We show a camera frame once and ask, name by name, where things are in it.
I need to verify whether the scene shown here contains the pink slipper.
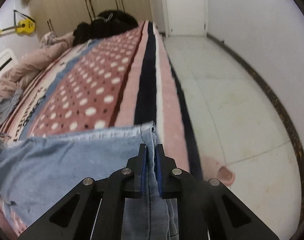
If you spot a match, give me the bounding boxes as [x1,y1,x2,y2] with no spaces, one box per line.
[200,156,236,187]

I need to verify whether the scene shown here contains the white bed headboard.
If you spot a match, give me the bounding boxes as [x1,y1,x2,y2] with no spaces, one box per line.
[0,48,18,76]

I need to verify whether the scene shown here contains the black clothing pile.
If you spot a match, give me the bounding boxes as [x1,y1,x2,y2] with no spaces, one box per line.
[73,10,138,46]

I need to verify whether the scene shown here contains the beige wooden wardrobe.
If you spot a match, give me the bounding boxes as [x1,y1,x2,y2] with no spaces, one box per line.
[27,0,153,38]

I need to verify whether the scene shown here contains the small blue garment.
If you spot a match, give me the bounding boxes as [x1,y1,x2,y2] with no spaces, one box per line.
[0,88,24,126]

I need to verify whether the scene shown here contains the pink crumpled duvet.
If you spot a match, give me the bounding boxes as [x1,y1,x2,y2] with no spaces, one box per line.
[0,31,75,131]

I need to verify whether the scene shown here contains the light blue denim pants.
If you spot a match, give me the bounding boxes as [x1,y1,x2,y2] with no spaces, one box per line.
[0,122,179,239]

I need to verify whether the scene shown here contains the patterned pink bed blanket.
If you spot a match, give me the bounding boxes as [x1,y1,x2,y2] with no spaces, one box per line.
[0,19,205,238]

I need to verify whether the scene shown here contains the white room door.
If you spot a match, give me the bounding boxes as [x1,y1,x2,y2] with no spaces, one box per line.
[161,0,208,37]

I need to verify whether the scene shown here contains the yellow toy guitar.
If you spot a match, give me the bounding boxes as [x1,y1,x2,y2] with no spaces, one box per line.
[0,18,36,35]

